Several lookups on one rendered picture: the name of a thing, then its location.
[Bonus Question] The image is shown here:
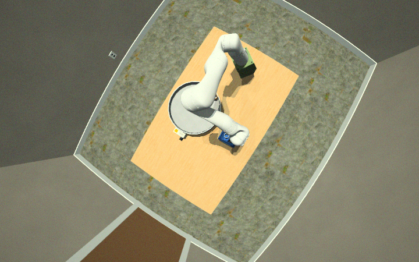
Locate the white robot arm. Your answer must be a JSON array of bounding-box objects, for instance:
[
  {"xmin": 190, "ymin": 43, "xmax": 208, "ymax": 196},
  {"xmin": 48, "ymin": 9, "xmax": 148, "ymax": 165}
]
[{"xmin": 181, "ymin": 34, "xmax": 250, "ymax": 146}]

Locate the blue crate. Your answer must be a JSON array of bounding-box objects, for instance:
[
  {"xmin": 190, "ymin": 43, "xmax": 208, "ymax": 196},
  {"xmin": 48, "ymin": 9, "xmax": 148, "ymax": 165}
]
[{"xmin": 218, "ymin": 131, "xmax": 235, "ymax": 148}]

